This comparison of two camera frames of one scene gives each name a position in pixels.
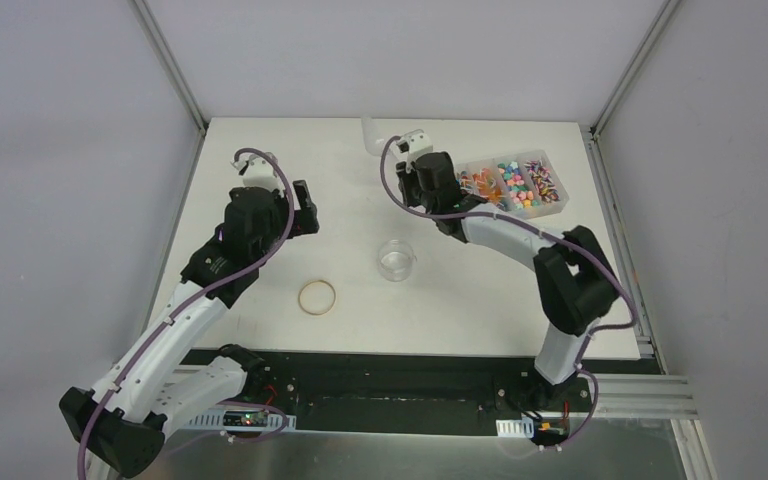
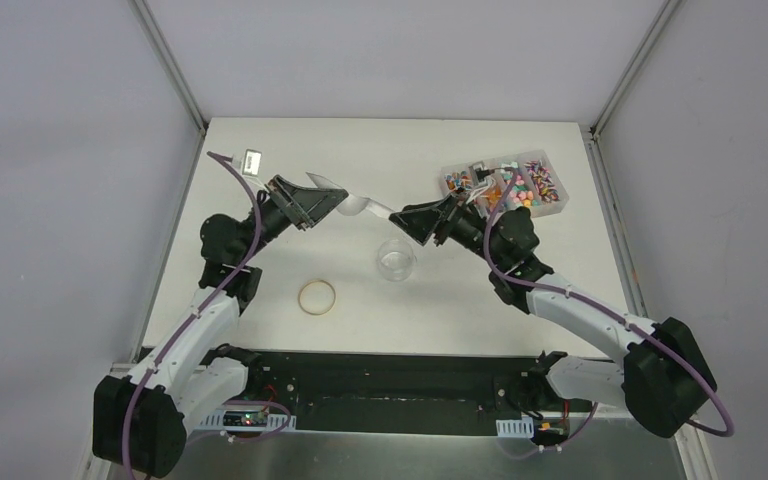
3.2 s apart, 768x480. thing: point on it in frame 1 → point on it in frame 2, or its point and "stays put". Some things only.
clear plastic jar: [395, 260] stays put
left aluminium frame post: [168, 62] stays put
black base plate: [410, 392] stays put
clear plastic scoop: [378, 132] → [353, 205]
